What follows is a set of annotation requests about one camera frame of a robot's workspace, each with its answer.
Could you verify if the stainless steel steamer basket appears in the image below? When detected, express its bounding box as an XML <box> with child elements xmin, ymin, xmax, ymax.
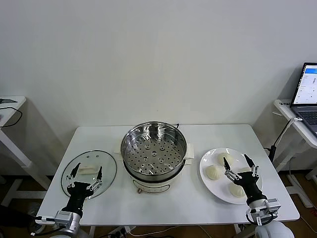
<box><xmin>120</xmin><ymin>120</ymin><xmax>188</xmax><ymax>176</ymax></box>

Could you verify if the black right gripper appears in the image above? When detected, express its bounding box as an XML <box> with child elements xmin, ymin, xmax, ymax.
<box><xmin>222</xmin><ymin>153</ymin><xmax>267</xmax><ymax>205</ymax></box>

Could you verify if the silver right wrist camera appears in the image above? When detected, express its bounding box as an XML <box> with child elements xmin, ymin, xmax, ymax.
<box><xmin>264</xmin><ymin>197</ymin><xmax>282</xmax><ymax>216</ymax></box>

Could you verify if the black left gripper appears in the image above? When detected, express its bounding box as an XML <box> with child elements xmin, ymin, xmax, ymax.
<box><xmin>64</xmin><ymin>162</ymin><xmax>104</xmax><ymax>214</ymax></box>

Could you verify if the white side table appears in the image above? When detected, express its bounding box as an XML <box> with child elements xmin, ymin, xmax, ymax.
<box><xmin>0</xmin><ymin>95</ymin><xmax>53</xmax><ymax>214</ymax></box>
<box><xmin>272</xmin><ymin>99</ymin><xmax>317</xmax><ymax>209</ymax></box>

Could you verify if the white electric pot base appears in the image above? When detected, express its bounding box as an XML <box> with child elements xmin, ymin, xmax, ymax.
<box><xmin>113</xmin><ymin>142</ymin><xmax>195</xmax><ymax>195</ymax></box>

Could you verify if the thin black cable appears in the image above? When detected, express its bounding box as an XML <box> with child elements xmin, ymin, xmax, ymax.
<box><xmin>0</xmin><ymin>106</ymin><xmax>23</xmax><ymax>128</ymax></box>

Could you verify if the round glass pot lid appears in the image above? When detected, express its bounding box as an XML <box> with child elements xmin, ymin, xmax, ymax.
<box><xmin>61</xmin><ymin>149</ymin><xmax>117</xmax><ymax>200</ymax></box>

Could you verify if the white power strip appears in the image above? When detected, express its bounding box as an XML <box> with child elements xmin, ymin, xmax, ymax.
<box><xmin>106</xmin><ymin>227</ymin><xmax>136</xmax><ymax>238</ymax></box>

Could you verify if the white laptop charging cable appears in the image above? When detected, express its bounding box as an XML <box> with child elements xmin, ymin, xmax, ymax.
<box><xmin>272</xmin><ymin>117</ymin><xmax>303</xmax><ymax>147</ymax></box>

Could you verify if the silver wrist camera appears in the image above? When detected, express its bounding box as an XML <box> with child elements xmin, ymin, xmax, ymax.
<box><xmin>264</xmin><ymin>197</ymin><xmax>282</xmax><ymax>216</ymax></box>
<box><xmin>54</xmin><ymin>210</ymin><xmax>74</xmax><ymax>227</ymax></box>

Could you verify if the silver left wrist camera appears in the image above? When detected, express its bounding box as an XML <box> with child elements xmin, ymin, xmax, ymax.
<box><xmin>54</xmin><ymin>210</ymin><xmax>74</xmax><ymax>227</ymax></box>

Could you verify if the white round plate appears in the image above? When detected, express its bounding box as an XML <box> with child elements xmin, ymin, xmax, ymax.
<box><xmin>199</xmin><ymin>147</ymin><xmax>264</xmax><ymax>205</ymax></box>

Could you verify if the open grey laptop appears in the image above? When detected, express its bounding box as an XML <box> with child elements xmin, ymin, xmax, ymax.
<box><xmin>290</xmin><ymin>61</ymin><xmax>317</xmax><ymax>138</ymax></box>

